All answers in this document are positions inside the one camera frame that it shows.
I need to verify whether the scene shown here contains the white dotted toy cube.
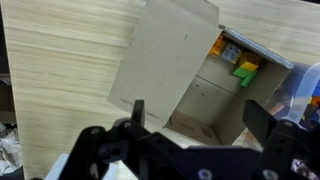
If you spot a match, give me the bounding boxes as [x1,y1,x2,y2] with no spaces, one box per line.
[222,43,242,64]

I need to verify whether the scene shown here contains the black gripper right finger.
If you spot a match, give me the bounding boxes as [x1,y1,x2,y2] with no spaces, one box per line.
[242,100,277,146]

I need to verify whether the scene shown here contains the yellow toy block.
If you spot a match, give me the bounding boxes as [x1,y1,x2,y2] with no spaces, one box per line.
[238,52,261,71]

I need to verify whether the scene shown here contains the orange toy block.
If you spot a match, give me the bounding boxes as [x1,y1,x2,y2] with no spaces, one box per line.
[209,35,226,55]

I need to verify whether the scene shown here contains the clear plastic storage bin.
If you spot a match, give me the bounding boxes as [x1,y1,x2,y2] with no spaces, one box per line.
[266,62,320,130]

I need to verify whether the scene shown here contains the green toy block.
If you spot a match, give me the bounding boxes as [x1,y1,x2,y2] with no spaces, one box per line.
[233,67,257,87]

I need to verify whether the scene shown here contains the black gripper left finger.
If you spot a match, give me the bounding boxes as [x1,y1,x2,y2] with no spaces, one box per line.
[131,100,145,126]

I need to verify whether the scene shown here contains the brown cardboard box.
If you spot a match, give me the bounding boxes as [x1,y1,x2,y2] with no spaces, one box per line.
[108,0,293,145]

